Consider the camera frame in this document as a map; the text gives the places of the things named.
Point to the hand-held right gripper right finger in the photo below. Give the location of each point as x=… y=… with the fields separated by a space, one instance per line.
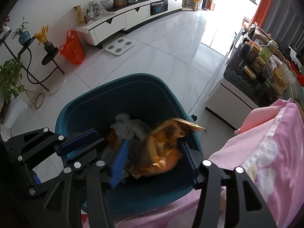
x=190 y=161

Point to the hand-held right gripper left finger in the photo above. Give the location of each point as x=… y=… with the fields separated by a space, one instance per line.
x=120 y=163

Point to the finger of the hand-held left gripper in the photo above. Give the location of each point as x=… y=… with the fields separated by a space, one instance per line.
x=47 y=182
x=78 y=141

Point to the gold foil snack bag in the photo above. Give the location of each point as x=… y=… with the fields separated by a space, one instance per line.
x=161 y=149

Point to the white tissue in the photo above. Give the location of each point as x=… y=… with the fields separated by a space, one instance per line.
x=133 y=125

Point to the teal plastic bin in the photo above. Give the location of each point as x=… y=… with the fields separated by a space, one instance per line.
x=142 y=95

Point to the white round floor plate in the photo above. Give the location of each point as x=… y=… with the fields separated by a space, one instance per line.
x=58 y=86

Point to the salmon pink sheet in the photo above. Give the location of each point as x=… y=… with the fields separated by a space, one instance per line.
x=256 y=118

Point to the black metal plant stand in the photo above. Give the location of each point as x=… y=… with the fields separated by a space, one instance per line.
x=49 y=58

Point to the orange plastic bag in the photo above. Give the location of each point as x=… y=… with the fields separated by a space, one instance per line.
x=72 y=49

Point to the green pothos plant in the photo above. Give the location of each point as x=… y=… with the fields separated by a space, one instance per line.
x=10 y=78

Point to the pink floral blanket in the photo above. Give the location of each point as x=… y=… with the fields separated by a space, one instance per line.
x=285 y=166

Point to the white bathroom scale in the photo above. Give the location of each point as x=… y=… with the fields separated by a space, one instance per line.
x=119 y=46

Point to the yellow dried flowers dark vase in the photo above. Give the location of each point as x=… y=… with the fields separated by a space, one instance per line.
x=46 y=41

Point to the plant in teal pot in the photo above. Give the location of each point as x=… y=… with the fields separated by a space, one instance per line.
x=24 y=37

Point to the cluster of jars and tins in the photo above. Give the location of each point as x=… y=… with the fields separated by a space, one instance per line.
x=266 y=64

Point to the tall yellow vase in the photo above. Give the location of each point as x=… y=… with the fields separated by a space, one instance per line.
x=79 y=16

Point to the green sofa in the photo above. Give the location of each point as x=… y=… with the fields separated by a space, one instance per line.
x=298 y=92

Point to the clear plastic packaging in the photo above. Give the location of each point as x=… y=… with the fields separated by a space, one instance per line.
x=96 y=12

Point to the white TV cabinet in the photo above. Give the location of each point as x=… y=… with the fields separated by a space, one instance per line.
x=133 y=16

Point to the red flower plant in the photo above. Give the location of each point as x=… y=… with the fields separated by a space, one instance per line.
x=4 y=25

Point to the red cloth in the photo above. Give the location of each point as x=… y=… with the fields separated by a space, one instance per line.
x=298 y=73

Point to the white ceramic jar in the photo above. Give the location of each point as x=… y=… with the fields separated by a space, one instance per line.
x=108 y=4

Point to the black stereo unit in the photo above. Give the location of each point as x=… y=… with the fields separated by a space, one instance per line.
x=159 y=8

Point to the orange and grey curtain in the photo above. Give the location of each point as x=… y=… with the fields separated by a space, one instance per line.
x=280 y=9

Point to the wooden picture frame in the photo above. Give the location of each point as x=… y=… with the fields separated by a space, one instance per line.
x=119 y=0

